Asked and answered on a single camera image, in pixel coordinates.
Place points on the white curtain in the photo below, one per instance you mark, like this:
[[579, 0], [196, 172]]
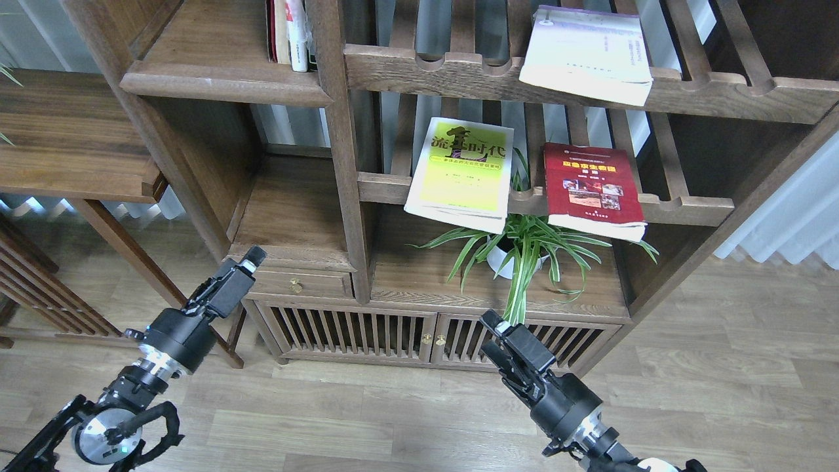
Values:
[[798, 220]]

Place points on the brass drawer knob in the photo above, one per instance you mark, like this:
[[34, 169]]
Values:
[[295, 286]]

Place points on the white purple book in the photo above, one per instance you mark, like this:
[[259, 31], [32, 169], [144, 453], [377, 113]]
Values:
[[599, 55]]

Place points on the white plant pot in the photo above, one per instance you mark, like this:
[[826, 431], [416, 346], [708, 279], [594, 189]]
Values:
[[496, 257]]

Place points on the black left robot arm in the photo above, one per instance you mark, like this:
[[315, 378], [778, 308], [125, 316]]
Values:
[[122, 429]]

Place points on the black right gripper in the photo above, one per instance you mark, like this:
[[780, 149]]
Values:
[[564, 408]]

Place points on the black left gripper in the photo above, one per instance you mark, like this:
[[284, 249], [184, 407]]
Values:
[[177, 341]]

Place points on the yellow green book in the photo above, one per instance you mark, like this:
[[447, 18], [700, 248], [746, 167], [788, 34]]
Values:
[[463, 175]]

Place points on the dark wooden bookshelf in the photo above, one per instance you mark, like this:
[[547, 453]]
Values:
[[314, 167]]

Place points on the upright white book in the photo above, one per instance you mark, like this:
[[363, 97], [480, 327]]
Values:
[[296, 24]]

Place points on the wooden side table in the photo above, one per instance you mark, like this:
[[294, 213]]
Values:
[[65, 135]]

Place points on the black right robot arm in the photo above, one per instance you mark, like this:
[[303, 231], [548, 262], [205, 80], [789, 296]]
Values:
[[605, 454]]

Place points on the spider plant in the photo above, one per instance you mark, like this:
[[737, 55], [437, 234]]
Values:
[[535, 242]]

